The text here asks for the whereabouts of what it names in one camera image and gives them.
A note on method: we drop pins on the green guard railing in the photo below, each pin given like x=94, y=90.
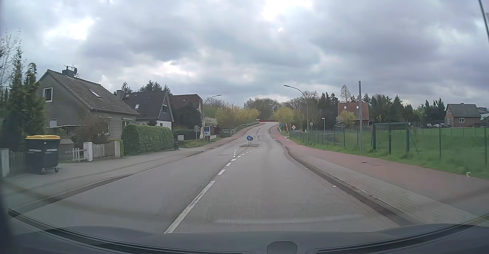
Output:
x=242, y=126

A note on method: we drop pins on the blue round keep-right sign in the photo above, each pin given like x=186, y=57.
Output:
x=249, y=138

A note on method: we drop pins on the kerbed traffic island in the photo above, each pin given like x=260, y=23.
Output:
x=250, y=145

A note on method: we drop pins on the billboard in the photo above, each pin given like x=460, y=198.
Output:
x=207, y=130

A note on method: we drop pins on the row of trees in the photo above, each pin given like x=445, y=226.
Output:
x=298, y=111

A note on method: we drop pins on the dark red-roofed house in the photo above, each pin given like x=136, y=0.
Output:
x=186, y=107

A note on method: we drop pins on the grey asphalt road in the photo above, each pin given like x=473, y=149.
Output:
x=263, y=185

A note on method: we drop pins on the white house with dark roof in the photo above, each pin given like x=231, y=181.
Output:
x=151, y=109

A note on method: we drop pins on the trimmed green hedge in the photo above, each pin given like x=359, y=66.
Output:
x=147, y=138

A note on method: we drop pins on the red brick house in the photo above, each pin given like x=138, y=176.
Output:
x=353, y=112

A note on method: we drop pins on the tall grey pole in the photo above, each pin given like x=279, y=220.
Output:
x=360, y=116

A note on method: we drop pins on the car's own bonnet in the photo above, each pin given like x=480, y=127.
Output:
x=244, y=242

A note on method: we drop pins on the white picket fence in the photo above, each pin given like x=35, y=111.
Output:
x=100, y=151

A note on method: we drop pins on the reddish bush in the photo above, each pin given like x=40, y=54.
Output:
x=91, y=130

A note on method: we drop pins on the grey paved pavement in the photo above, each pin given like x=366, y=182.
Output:
x=95, y=170

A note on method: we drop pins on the grey house with dark roof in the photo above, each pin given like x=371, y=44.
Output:
x=76, y=101

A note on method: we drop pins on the red and grey cycle path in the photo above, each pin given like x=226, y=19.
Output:
x=401, y=185

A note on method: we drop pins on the row of parked cars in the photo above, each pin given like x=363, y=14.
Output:
x=435, y=125

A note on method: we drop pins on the black bin with yellow lid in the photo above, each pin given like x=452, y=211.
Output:
x=42, y=153

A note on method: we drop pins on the grass field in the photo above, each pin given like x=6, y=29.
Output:
x=450, y=151

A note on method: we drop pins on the brick house with dark roof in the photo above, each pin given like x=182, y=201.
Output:
x=462, y=115

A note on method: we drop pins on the tall conifer trees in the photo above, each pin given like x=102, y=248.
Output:
x=21, y=101

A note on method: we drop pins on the curved street lamp post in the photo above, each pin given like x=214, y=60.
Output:
x=203, y=112
x=306, y=109

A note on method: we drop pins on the round road sign on post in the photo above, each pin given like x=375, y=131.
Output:
x=196, y=129

